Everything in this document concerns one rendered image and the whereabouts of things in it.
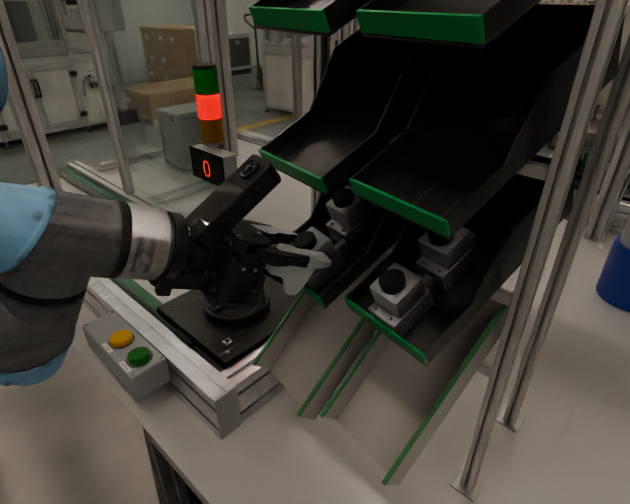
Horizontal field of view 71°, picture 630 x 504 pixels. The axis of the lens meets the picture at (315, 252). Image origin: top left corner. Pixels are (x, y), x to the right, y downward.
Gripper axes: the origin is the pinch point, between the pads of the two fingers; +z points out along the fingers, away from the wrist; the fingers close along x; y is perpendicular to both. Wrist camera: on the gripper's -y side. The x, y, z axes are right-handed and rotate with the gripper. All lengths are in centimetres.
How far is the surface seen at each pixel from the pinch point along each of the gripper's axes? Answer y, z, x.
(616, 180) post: -31, 111, -9
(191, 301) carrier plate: 29.5, 5.5, -35.1
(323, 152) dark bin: -11.9, -2.6, -2.0
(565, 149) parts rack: -21.5, 6.7, 20.6
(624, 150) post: -40, 109, -10
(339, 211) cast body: -5.3, 3.0, -1.1
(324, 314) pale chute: 13.0, 12.0, -4.3
